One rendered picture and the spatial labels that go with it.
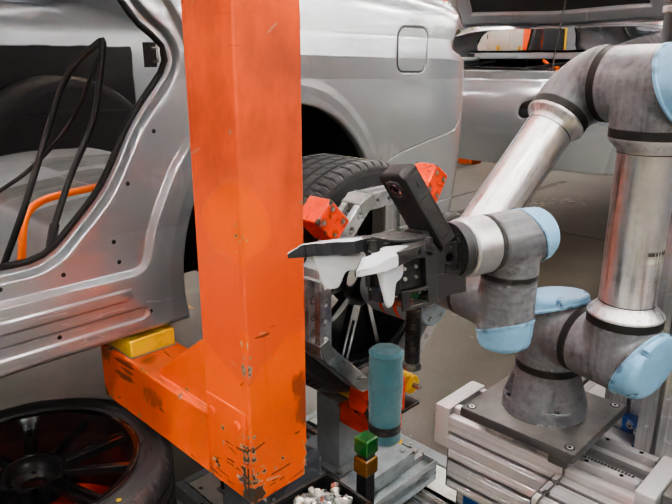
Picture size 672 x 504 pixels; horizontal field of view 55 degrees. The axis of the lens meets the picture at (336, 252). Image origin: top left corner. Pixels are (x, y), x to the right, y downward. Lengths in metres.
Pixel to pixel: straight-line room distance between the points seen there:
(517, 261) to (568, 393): 0.43
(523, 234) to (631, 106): 0.27
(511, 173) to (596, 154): 3.22
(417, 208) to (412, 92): 1.64
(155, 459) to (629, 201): 1.22
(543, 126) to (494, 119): 3.18
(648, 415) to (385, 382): 0.61
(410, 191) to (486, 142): 3.55
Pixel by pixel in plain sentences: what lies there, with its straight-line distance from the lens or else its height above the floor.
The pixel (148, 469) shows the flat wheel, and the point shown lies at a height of 0.51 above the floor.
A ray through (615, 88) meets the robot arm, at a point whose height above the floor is 1.40.
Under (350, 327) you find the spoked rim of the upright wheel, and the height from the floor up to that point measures 0.72.
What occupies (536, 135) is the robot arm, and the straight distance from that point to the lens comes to 1.05.
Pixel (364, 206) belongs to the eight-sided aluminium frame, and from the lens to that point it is 1.58.
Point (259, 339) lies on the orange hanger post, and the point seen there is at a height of 0.90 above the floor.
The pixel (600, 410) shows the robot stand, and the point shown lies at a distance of 1.32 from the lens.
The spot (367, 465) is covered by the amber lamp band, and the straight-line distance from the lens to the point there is 1.46.
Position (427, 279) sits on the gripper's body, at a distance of 0.75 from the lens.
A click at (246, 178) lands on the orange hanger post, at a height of 1.23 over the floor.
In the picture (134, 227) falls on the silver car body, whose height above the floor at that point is 1.03.
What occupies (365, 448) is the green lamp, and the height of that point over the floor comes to 0.65.
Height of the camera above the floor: 1.45
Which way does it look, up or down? 17 degrees down
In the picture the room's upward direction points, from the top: straight up
